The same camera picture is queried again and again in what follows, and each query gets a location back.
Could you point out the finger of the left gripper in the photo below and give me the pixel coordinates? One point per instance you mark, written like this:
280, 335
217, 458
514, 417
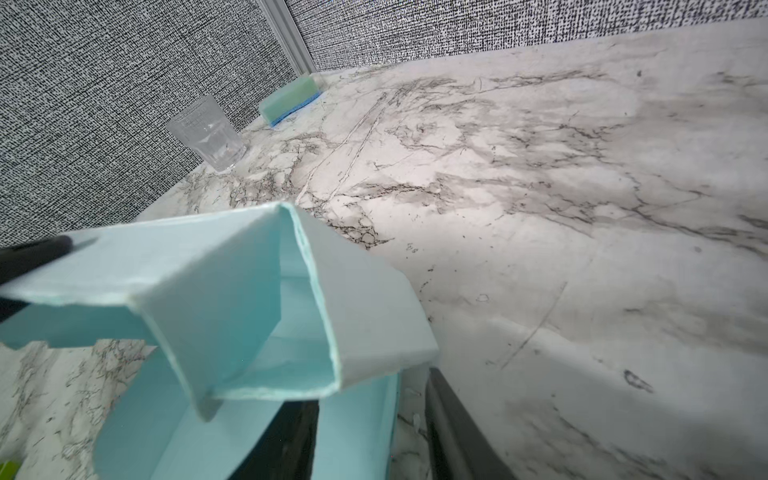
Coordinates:
21, 259

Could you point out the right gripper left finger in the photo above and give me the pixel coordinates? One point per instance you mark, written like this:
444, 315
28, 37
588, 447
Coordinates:
286, 449

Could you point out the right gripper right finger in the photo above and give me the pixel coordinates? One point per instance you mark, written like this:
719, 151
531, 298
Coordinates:
457, 447

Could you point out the light blue paper box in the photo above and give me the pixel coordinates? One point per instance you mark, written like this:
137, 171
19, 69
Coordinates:
245, 310

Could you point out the green toy brick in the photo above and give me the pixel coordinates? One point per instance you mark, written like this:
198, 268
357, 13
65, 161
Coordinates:
9, 470

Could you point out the teal sponge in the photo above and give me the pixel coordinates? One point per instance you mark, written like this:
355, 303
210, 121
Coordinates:
288, 99

